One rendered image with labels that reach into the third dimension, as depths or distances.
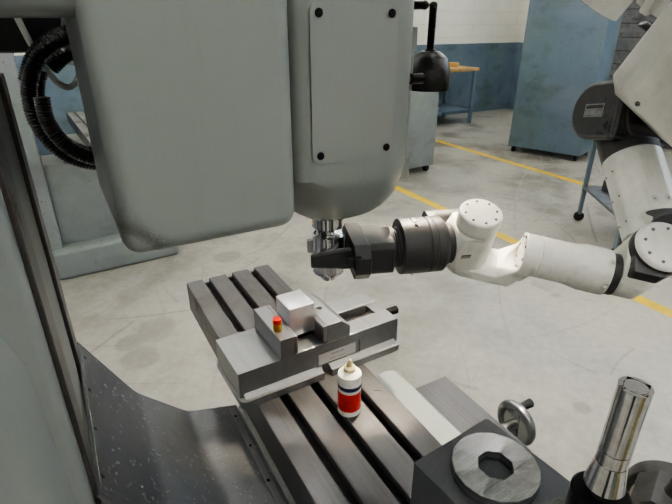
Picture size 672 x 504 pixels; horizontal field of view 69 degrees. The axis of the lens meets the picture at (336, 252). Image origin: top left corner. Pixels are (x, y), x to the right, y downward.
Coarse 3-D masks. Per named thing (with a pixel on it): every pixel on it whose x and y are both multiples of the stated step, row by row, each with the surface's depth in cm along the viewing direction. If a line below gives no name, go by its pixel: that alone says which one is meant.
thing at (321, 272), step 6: (318, 246) 73; (324, 246) 73; (330, 246) 72; (336, 246) 73; (342, 246) 74; (318, 270) 75; (324, 270) 74; (330, 270) 74; (336, 270) 75; (342, 270) 76; (324, 276) 75; (330, 276) 75; (336, 276) 75
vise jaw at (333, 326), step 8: (312, 296) 101; (320, 304) 98; (320, 312) 95; (328, 312) 95; (320, 320) 93; (328, 320) 92; (336, 320) 92; (344, 320) 95; (320, 328) 92; (328, 328) 91; (336, 328) 92; (344, 328) 94; (320, 336) 93; (328, 336) 92; (336, 336) 93; (344, 336) 94
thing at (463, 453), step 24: (480, 432) 57; (504, 432) 57; (432, 456) 54; (456, 456) 52; (480, 456) 53; (504, 456) 52; (528, 456) 52; (432, 480) 51; (456, 480) 51; (480, 480) 50; (504, 480) 50; (528, 480) 50; (552, 480) 51
